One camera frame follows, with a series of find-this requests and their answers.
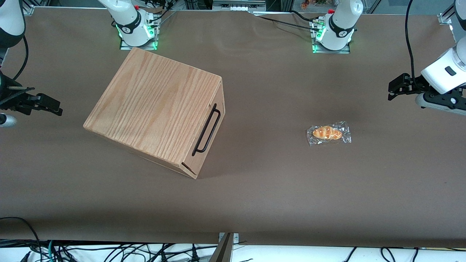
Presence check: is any light wooden drawer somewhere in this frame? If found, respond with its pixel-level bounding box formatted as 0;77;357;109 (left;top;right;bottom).
181;76;226;175

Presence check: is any black metal drawer handle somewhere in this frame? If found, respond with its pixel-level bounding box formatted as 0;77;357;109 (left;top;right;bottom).
192;103;221;157

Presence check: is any light wooden drawer cabinet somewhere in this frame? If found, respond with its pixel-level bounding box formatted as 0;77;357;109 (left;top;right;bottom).
83;47;226;179

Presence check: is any plastic wrapped bread roll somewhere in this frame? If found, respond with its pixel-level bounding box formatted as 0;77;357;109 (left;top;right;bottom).
306;121;352;146

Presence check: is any brown table cover sheet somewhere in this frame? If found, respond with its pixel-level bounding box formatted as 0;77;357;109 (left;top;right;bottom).
0;7;466;249

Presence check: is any grey power strip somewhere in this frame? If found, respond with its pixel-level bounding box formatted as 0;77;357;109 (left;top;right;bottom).
212;0;267;11

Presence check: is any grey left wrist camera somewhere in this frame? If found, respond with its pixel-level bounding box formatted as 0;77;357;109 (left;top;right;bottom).
415;91;466;116

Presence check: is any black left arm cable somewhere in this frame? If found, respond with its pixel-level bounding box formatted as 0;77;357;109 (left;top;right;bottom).
405;0;416;81

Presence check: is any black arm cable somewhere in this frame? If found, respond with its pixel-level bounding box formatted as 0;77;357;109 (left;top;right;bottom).
405;0;416;81
13;35;29;81

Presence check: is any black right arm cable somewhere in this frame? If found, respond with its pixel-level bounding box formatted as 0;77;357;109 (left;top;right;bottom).
13;35;29;81

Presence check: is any black looped cable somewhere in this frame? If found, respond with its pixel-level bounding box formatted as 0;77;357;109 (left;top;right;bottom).
0;217;41;255

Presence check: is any short black cable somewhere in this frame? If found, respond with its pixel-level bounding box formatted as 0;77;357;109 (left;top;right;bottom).
289;10;317;23

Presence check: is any long black cable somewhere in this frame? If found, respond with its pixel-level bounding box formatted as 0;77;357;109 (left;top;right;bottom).
251;13;321;31

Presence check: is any teal cable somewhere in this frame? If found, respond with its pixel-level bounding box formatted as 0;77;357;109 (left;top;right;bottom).
47;240;59;262

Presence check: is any black cable bunch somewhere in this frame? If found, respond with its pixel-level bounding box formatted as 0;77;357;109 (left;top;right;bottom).
147;0;179;28

